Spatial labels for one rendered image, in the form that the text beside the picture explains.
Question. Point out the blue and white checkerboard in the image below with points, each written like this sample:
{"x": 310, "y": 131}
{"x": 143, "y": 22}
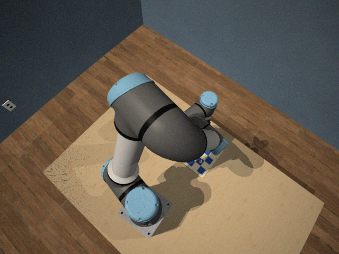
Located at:
{"x": 208, "y": 159}

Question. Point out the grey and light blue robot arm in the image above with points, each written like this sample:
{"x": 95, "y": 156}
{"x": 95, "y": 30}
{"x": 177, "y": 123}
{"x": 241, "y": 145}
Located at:
{"x": 146, "y": 116}

